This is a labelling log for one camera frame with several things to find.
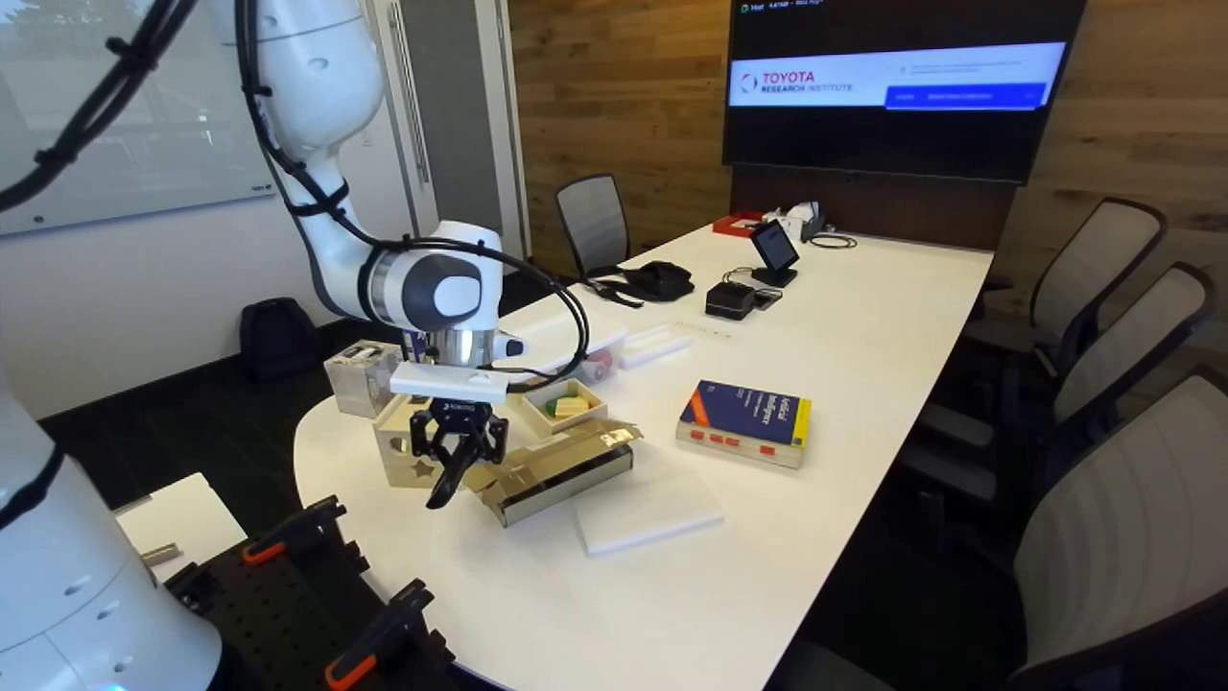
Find black pouch with strap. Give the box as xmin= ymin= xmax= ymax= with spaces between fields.
xmin=586 ymin=258 xmax=700 ymax=311

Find white stand panel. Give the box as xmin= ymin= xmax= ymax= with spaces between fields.
xmin=113 ymin=470 xmax=251 ymax=589

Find wall whiteboard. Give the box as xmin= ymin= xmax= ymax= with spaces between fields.
xmin=0 ymin=0 xmax=279 ymax=243

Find small box with yellow item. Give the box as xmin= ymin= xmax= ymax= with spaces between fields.
xmin=521 ymin=381 xmax=606 ymax=433

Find grey glass door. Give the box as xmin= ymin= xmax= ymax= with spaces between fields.
xmin=381 ymin=0 xmax=533 ymax=260

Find white device with cable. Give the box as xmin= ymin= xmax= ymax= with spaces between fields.
xmin=780 ymin=196 xmax=861 ymax=253

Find small black device box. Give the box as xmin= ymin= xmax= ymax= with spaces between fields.
xmin=704 ymin=280 xmax=760 ymax=322

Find grey mesh office chair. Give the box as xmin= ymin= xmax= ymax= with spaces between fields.
xmin=554 ymin=171 xmax=635 ymax=280
xmin=898 ymin=260 xmax=1215 ymax=513
xmin=970 ymin=193 xmax=1172 ymax=388
xmin=789 ymin=370 xmax=1228 ymax=691

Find white wrist camera block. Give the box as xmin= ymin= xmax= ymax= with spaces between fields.
xmin=388 ymin=360 xmax=510 ymax=404

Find blue and red book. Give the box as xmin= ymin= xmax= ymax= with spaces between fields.
xmin=670 ymin=378 xmax=816 ymax=471

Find wooden shape sorter cube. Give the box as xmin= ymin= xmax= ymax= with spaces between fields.
xmin=371 ymin=390 xmax=471 ymax=493

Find small tablet on stand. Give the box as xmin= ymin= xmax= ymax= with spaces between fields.
xmin=745 ymin=218 xmax=807 ymax=292

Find black perforated mount board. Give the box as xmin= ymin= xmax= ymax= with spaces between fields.
xmin=164 ymin=503 xmax=502 ymax=691

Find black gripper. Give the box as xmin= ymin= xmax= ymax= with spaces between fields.
xmin=407 ymin=397 xmax=514 ymax=513

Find grey tissue box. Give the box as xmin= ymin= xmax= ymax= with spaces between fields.
xmin=322 ymin=343 xmax=404 ymax=418

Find black clamp with orange handle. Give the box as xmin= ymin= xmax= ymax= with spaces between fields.
xmin=317 ymin=577 xmax=436 ymax=691
xmin=239 ymin=497 xmax=352 ymax=572

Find black bag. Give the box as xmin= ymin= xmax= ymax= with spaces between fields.
xmin=239 ymin=297 xmax=322 ymax=384

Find wall mounted TV screen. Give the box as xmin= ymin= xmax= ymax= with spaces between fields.
xmin=723 ymin=0 xmax=1091 ymax=184

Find flat red object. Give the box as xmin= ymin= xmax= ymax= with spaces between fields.
xmin=710 ymin=211 xmax=769 ymax=243

